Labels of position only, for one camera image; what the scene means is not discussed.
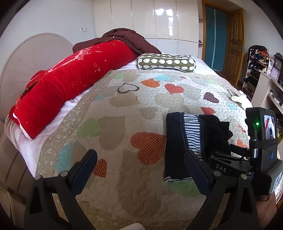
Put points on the beige bed base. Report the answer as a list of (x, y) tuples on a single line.
[(13, 168)]

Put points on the beige round headboard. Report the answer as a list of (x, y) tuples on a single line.
[(33, 55)]

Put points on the white plush toy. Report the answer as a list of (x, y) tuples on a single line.
[(242, 100)]

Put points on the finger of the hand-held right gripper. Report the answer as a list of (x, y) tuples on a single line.
[(240, 149), (234, 164)]

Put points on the teal fabric closet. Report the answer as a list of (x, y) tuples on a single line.
[(215, 37)]

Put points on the black shoe rack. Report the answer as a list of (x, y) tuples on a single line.
[(251, 75)]

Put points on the heart patterned quilt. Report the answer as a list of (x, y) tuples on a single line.
[(132, 110)]

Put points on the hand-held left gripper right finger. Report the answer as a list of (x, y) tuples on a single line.
[(196, 172)]

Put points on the glossy white wardrobe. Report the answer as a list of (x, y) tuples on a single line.
[(143, 20)]

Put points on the wooden door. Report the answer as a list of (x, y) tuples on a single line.
[(235, 46)]

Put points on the purple alarm clock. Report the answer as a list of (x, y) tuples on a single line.
[(275, 73)]

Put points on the green patterned pillow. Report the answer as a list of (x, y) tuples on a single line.
[(165, 62)]

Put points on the red bolster pillow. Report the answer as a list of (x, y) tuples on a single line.
[(66, 77)]

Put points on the dark navy pants striped lining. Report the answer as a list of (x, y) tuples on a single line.
[(174, 143)]

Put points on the dark brown blanket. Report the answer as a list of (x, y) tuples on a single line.
[(123, 36)]

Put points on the dark mantel clock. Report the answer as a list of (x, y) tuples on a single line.
[(279, 63)]

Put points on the white shelf unit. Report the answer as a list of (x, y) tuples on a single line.
[(260, 92)]

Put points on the person's right forearm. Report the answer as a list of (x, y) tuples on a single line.
[(267, 210)]

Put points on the pile of clothes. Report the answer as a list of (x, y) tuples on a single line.
[(259, 54)]

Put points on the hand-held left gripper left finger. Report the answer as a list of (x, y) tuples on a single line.
[(85, 171)]

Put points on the wooden door frame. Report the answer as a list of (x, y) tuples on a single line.
[(203, 26)]

